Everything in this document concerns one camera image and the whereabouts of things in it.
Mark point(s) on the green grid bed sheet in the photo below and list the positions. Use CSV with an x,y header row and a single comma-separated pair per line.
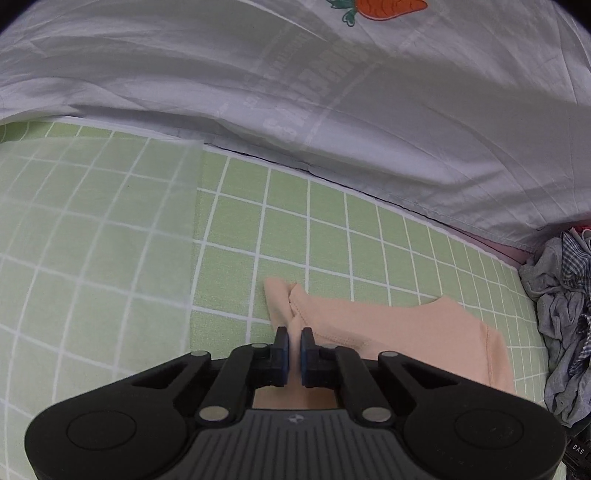
x,y
120,251

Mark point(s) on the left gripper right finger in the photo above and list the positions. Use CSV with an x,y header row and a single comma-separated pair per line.
x,y
318,366

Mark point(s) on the blue checkered shirt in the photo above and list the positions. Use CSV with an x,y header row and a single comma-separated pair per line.
x,y
575,274

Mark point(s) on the black crumpled garment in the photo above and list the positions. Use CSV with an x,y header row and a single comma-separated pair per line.
x,y
577,456

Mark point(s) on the grey carrot-print quilt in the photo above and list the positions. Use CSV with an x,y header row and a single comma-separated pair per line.
x,y
472,113

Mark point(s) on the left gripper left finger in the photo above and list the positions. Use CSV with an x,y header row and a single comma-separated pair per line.
x,y
271,362

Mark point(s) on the grey crumpled t-shirt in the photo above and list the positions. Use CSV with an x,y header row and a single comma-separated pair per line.
x,y
566,396

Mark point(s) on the pink under sheet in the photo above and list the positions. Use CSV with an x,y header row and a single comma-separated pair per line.
x,y
508,254

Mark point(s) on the peach long-sleeve sweater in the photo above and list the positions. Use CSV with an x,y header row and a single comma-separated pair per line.
x,y
441,333

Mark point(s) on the red garment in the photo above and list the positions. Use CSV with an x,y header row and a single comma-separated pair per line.
x,y
583,231

